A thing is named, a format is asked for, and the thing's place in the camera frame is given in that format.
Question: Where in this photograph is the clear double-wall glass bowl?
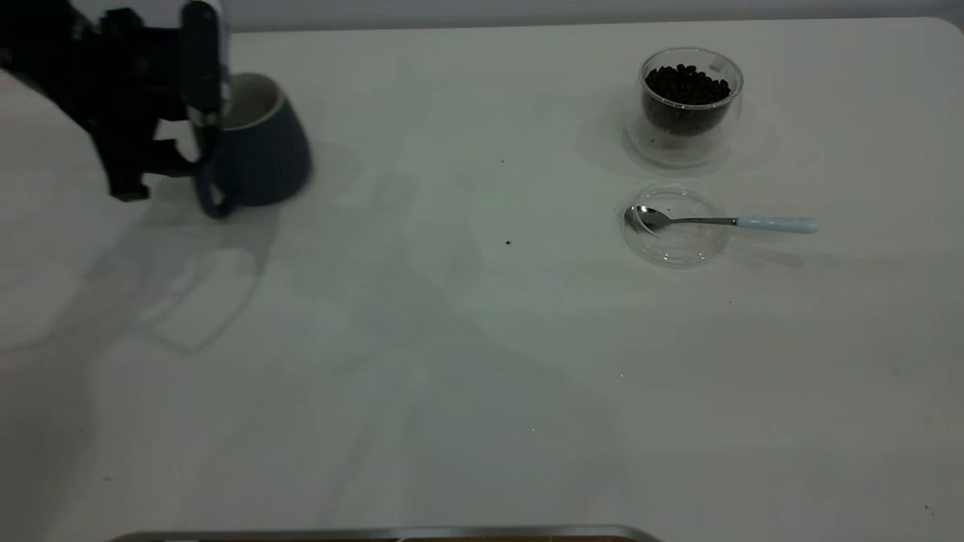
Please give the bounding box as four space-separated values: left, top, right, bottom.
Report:
622 47 745 169

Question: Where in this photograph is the clear round glass lid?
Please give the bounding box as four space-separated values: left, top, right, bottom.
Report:
621 185 731 269

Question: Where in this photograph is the coffee beans heap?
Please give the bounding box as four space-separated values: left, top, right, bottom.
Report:
644 65 731 138

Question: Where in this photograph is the metal spoon light blue handle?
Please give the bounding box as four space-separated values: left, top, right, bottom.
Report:
624 206 820 235

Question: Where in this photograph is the dark grey ceramic mug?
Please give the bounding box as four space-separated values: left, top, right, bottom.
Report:
194 72 313 221

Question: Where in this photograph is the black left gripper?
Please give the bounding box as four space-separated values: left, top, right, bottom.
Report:
53 0 228 202

